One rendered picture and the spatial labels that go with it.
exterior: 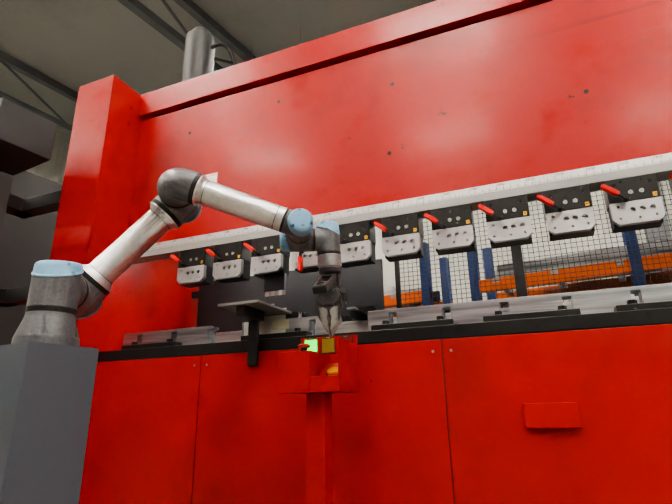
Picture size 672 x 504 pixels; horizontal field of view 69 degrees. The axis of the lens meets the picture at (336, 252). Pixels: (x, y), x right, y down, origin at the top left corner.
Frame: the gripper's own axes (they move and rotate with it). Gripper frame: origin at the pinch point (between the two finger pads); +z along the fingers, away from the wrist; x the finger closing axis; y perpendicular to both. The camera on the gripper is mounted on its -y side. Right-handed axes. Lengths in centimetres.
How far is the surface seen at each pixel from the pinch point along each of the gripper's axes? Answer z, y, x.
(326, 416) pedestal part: 24.6, -0.8, 2.2
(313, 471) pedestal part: 39.3, -3.6, 5.8
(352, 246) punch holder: -36, 41, 6
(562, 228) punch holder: -32, 40, -71
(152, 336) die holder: -7, 40, 106
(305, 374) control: 12.2, -6.2, 6.0
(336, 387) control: 16.2, -6.6, -3.8
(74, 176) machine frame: -89, 25, 145
